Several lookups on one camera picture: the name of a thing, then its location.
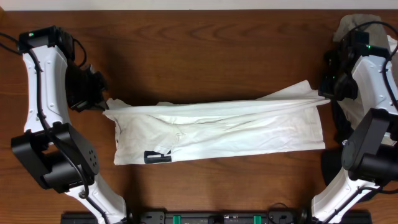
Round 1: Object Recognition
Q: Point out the white t-shirt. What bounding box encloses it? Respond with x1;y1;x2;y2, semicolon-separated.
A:
105;81;327;165

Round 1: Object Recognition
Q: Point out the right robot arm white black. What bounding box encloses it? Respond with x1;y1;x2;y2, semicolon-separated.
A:
302;44;397;223

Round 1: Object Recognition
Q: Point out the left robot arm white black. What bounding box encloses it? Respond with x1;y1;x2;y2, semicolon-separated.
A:
11;26;128;223

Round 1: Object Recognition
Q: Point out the grey khaki garment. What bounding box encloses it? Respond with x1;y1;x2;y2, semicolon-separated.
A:
333;14;390;50

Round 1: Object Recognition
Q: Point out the white garment in pile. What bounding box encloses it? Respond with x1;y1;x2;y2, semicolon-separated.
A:
387;35;397;54

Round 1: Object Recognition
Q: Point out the black garment with logo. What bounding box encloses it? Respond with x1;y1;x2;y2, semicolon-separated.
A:
321;100;353;185

